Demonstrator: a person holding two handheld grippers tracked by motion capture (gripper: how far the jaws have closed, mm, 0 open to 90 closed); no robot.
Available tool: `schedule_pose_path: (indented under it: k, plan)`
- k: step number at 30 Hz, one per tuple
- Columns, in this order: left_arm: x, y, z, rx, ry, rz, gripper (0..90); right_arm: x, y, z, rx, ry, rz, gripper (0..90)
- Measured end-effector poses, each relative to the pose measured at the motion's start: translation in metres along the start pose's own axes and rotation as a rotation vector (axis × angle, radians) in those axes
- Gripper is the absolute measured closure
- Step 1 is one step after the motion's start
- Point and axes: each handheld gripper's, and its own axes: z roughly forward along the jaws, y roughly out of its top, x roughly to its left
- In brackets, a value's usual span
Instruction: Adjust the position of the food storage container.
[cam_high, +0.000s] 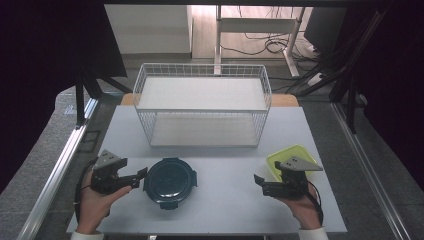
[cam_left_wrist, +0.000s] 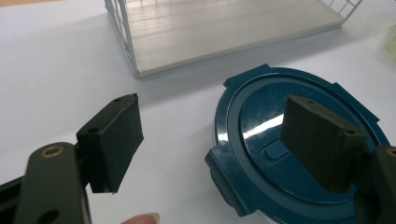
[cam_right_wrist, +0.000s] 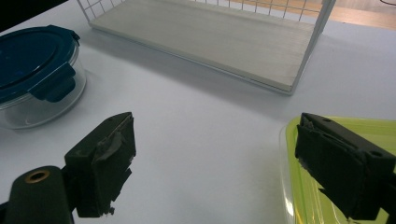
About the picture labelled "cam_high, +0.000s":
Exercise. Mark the dark curtain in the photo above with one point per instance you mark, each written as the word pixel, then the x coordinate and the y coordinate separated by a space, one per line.
pixel 40 66
pixel 400 83

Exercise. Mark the white desk frame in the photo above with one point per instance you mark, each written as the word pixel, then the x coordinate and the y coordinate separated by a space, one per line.
pixel 256 25

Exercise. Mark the wooden board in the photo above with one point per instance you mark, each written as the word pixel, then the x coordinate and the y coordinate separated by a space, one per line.
pixel 284 100

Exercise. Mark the white power strip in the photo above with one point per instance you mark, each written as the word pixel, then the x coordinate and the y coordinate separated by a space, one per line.
pixel 314 79

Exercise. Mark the person's right hand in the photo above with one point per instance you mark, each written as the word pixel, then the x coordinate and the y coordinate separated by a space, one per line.
pixel 305 211

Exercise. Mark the round dark blue lidded container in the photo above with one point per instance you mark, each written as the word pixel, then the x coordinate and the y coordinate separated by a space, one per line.
pixel 170 183

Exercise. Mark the aluminium rail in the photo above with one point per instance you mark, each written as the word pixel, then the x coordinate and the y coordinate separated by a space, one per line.
pixel 56 166
pixel 370 166

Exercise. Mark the square green lidded container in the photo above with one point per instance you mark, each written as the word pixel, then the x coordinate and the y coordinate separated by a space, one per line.
pixel 283 156

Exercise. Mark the person's left hand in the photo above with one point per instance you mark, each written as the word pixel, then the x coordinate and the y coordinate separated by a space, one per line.
pixel 95 208

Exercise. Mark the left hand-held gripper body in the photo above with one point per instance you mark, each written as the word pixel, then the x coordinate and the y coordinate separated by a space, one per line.
pixel 106 176

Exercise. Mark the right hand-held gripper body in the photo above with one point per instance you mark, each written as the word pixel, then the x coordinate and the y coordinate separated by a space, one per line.
pixel 290 181

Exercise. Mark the white cabinet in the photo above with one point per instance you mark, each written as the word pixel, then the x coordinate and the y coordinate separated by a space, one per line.
pixel 150 28

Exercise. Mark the black metal stand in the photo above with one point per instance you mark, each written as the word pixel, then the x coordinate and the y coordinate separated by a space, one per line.
pixel 350 100
pixel 80 100

